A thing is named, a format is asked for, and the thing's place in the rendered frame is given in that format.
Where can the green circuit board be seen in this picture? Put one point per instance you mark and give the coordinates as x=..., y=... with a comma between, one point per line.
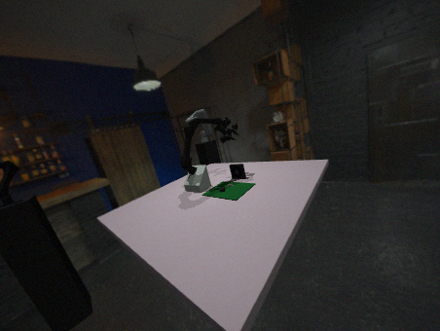
x=233, y=190

